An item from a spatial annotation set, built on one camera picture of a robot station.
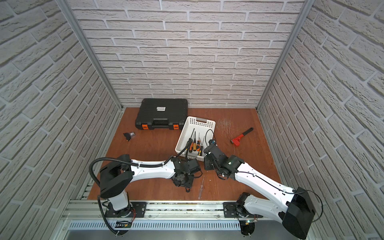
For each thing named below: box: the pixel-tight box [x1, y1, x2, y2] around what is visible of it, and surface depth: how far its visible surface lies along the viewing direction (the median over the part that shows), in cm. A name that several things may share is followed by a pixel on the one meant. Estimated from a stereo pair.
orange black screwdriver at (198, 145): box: [196, 132, 201, 152], surface depth 97 cm
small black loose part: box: [123, 131, 135, 142], surface depth 102 cm
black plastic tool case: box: [135, 98, 189, 130], surface depth 109 cm
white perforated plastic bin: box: [175, 116, 216, 162], surface depth 104 cm
